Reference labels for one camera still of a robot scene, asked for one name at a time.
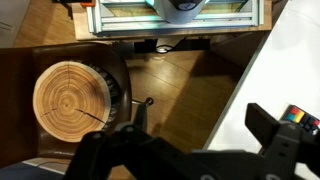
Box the orange clamp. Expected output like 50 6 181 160
79 0 97 8

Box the wooden base platform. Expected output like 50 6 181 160
71 0 273 42

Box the wood slice print cushion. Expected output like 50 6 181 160
32 60 121 143

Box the aluminium profile robot base frame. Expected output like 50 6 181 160
85 0 265 35

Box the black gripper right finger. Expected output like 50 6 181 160
244 102 320 180

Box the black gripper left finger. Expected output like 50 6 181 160
63 121 159 180

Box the white coiled cable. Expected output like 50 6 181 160
155 44 174 54

